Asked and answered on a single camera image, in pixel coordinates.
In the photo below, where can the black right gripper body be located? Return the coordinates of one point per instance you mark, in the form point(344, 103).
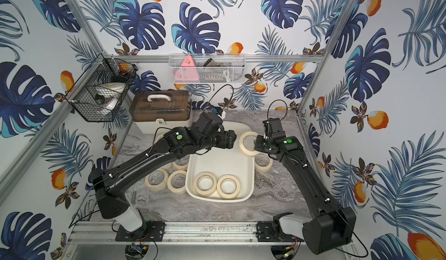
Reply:
point(262, 144)

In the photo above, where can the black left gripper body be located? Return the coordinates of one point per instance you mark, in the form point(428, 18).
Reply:
point(226, 138)

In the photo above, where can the cream masking tape roll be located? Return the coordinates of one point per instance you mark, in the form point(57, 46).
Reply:
point(262, 162)
point(177, 182)
point(205, 184)
point(157, 180)
point(181, 164)
point(247, 143)
point(228, 187)

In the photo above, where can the white plastic storage tray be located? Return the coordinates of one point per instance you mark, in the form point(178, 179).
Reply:
point(222, 162)

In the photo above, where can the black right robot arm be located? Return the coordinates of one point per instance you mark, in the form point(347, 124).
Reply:
point(332, 225)

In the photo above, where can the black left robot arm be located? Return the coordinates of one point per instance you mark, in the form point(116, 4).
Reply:
point(111, 185)

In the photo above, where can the brown lidded white toolbox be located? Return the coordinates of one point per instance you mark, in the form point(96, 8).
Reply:
point(155, 109)

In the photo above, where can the pink triangle ruler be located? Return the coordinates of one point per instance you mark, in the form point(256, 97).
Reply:
point(187, 72)

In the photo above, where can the metal bolt on table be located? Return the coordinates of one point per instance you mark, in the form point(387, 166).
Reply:
point(133, 197)

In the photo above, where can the white round item in basket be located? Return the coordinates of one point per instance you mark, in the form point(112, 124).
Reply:
point(108, 94)

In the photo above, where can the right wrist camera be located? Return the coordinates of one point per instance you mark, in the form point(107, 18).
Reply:
point(273, 128)

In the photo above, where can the white mesh wall basket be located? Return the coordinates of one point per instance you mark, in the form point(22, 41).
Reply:
point(213, 68)

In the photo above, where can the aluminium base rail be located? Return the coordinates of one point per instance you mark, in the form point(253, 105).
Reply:
point(181, 233)

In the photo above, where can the black wire wall basket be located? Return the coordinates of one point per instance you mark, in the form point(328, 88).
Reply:
point(102, 70)

